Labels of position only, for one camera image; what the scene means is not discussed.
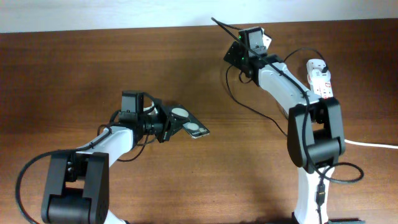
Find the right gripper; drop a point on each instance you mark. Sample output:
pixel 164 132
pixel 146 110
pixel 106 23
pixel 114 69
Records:
pixel 232 54

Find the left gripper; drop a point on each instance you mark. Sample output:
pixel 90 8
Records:
pixel 170 122

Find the black smartphone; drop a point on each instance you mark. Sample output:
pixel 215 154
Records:
pixel 188 122

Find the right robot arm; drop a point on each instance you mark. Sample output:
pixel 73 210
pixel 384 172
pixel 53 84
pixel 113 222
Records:
pixel 315 136

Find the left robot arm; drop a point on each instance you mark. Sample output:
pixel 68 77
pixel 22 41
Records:
pixel 77 185

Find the white power strip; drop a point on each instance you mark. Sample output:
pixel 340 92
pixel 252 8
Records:
pixel 320 83

